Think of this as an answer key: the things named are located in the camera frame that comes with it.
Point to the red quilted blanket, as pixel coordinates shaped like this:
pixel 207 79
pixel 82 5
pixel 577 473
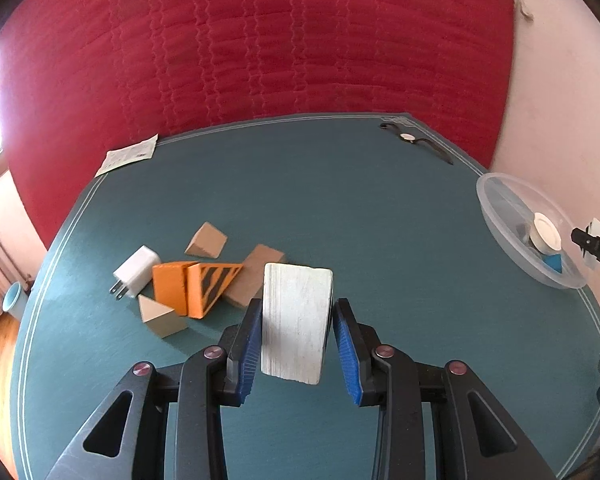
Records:
pixel 280 35

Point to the white plug charger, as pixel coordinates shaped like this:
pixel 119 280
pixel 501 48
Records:
pixel 135 270

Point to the orange rectangular block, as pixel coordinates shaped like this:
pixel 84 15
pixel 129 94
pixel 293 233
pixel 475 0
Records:
pixel 170 285

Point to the orange black-striped wedge block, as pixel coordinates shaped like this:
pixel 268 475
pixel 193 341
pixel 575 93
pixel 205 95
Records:
pixel 200 297

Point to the tan wooden wedge block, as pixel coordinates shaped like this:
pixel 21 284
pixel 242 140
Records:
pixel 205 242

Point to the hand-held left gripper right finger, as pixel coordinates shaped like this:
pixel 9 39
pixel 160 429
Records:
pixel 350 360

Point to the white wooden block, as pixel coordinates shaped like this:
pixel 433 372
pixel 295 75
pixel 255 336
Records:
pixel 295 320

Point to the blue triangular block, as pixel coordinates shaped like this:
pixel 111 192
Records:
pixel 555 262

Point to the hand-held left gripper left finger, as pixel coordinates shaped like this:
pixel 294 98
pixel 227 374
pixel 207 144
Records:
pixel 245 355

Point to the brown flat wooden block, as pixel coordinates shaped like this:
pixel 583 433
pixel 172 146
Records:
pixel 252 272

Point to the clear plastic bowl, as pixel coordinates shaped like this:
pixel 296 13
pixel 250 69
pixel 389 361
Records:
pixel 500 202

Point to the white paper leaflet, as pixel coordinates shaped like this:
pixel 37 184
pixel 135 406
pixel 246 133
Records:
pixel 127 154

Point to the teal cup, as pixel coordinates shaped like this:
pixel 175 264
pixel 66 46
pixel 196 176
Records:
pixel 12 300

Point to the pale wooden triangular prism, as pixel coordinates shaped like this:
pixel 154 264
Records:
pixel 162 317

